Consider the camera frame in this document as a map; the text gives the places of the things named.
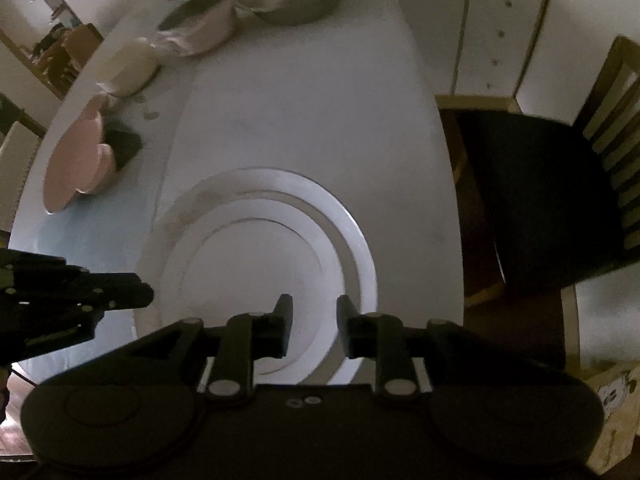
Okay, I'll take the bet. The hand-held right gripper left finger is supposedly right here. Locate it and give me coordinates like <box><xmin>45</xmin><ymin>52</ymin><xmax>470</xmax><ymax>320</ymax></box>
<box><xmin>120</xmin><ymin>294</ymin><xmax>294</xmax><ymax>407</ymax></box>

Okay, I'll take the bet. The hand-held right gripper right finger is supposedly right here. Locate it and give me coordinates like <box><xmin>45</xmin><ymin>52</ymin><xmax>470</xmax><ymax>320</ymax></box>
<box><xmin>336</xmin><ymin>294</ymin><xmax>531</xmax><ymax>407</ymax></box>

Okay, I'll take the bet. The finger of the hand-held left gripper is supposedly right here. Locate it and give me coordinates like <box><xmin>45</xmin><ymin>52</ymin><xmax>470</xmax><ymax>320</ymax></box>
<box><xmin>90</xmin><ymin>272</ymin><xmax>142</xmax><ymax>291</ymax></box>
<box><xmin>90</xmin><ymin>284</ymin><xmax>154</xmax><ymax>311</ymax></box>

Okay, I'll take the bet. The large white plate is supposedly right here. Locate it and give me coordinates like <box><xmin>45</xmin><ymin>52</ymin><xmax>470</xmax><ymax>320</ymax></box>
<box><xmin>135</xmin><ymin>167</ymin><xmax>376</xmax><ymax>386</ymax></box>

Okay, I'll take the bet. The cream bowl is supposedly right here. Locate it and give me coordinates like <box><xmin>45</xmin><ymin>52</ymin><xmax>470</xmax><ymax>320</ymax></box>
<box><xmin>95</xmin><ymin>40</ymin><xmax>161</xmax><ymax>98</ymax></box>

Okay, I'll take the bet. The pink bowl with curly handle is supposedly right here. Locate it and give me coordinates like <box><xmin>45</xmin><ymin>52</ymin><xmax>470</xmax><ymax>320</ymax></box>
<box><xmin>155</xmin><ymin>0</ymin><xmax>236</xmax><ymax>56</ymax></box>

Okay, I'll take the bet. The white upholstered chair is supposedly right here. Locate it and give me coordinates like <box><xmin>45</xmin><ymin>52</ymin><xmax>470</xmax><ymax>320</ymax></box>
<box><xmin>0</xmin><ymin>120</ymin><xmax>41</xmax><ymax>233</ymax></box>

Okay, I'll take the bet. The wooden slat-back chair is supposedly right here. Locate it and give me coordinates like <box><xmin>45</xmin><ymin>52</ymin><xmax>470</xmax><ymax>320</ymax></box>
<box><xmin>435</xmin><ymin>35</ymin><xmax>640</xmax><ymax>306</ymax></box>

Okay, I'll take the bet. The panda print cardboard box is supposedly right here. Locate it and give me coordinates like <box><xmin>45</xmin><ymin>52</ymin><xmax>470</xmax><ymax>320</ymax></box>
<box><xmin>585</xmin><ymin>360</ymin><xmax>640</xmax><ymax>471</ymax></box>

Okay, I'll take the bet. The white cabinet with wood trim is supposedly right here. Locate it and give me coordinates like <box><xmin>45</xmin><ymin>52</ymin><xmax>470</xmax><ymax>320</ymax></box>
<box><xmin>450</xmin><ymin>0</ymin><xmax>561</xmax><ymax>111</ymax></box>

